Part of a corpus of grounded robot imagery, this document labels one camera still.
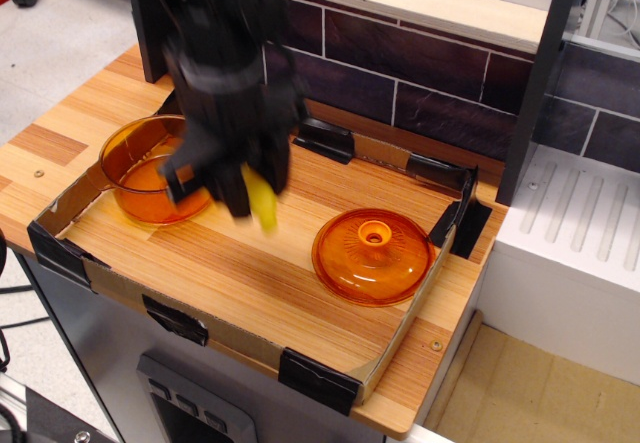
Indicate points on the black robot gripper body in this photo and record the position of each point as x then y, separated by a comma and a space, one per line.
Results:
225, 124

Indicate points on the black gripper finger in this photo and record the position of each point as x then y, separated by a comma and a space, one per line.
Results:
273, 163
226, 184

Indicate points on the yellow plastic banana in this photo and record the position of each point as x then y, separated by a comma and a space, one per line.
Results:
262, 199

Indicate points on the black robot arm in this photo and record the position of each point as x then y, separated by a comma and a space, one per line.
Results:
229, 42

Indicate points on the orange transparent pot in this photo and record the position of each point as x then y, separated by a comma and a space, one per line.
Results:
129, 165

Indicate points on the orange transparent pot lid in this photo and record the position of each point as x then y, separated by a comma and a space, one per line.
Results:
372, 257

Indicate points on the cardboard fence with black tape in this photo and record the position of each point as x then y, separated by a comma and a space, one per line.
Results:
255, 296

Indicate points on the grey toy oven panel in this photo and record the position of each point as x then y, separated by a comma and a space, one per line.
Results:
187, 412

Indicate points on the white toy sink drainboard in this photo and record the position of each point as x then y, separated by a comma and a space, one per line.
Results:
563, 274

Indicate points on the dark grey cabinet post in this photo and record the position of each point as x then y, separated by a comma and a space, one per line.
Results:
522, 145

